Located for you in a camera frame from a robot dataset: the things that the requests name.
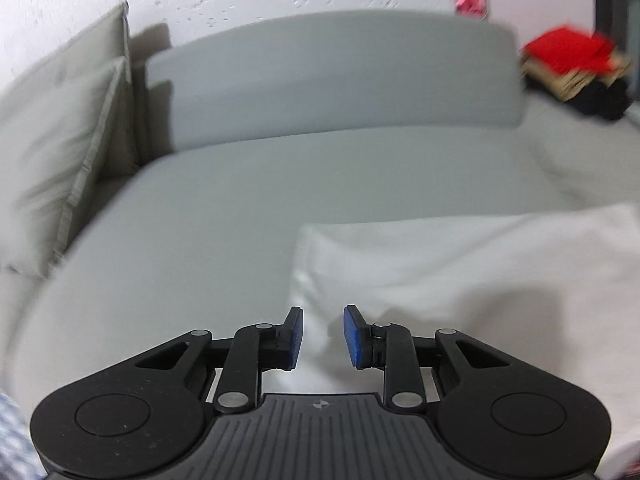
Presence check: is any white t-shirt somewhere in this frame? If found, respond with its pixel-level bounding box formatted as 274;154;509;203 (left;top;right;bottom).
287;202;640;480

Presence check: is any large beige cushion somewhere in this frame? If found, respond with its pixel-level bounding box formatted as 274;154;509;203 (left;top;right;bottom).
0;1;142;182

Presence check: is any grey sofa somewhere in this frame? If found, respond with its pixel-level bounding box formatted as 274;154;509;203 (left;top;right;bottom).
0;10;640;411

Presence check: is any red folded garment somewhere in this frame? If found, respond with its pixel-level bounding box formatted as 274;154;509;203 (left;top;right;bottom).
522;23;619;74

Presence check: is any black folded garment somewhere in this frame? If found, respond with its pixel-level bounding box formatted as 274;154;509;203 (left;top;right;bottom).
565;77;636;121

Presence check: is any tan folded garment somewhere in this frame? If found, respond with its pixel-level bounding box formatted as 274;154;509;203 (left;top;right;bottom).
520;52;636;101

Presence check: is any small beige cushion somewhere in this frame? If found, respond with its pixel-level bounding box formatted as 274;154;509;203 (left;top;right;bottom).
0;56;133;281

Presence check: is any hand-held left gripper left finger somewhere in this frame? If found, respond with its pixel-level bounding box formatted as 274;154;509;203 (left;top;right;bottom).
135;306;305;415

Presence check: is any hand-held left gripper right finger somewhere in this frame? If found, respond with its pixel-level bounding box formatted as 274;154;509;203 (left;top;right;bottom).
343;304;507;415

